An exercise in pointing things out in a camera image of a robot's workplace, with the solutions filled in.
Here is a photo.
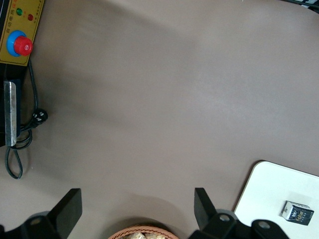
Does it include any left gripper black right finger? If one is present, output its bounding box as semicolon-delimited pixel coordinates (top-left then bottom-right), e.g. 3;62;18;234
194;188;237;234

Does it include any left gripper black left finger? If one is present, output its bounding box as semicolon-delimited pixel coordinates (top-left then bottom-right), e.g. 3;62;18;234
24;188;83;239

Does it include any beige plastic serving tray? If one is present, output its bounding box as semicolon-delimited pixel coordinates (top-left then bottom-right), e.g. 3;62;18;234
233;160;319;239

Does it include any round wicker basket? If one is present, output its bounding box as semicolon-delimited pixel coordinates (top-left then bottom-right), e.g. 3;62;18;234
107;225;180;239

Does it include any small black carton box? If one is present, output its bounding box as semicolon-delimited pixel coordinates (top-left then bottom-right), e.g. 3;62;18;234
281;200;316;227

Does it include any yellow black control box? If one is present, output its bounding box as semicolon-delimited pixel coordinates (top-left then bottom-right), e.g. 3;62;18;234
0;0;45;148

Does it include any black power cord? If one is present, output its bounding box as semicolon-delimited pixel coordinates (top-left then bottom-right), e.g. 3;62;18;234
4;59;49;180

